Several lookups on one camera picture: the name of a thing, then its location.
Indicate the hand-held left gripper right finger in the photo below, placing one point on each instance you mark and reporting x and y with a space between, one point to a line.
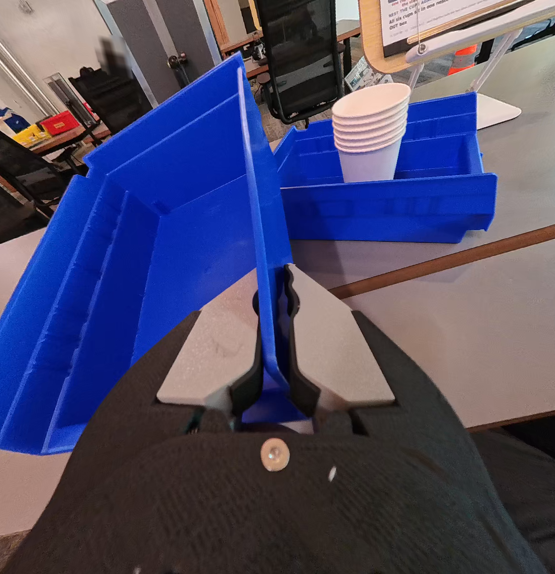
340 354

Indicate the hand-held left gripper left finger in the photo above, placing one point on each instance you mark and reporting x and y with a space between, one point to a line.
201 358

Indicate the blue plastic bin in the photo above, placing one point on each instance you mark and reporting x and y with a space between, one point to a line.
125 269
385 210

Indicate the stack of nested white cups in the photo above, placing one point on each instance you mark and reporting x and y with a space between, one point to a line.
371 157

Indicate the black mesh office chair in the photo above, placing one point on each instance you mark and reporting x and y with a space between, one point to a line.
300 45
17 170

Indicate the red storage bin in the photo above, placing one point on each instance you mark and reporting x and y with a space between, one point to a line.
60 123

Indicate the printed leaflet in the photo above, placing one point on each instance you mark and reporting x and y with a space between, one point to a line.
367 76

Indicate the yellow storage bin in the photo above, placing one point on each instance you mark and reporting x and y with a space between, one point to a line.
31 134

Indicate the white and wood document stand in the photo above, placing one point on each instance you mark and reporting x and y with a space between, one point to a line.
492 112

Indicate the orange traffic cone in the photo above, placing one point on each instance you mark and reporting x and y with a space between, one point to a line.
462 60

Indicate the printed instruction sheet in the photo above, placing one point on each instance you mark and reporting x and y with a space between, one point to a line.
421 18

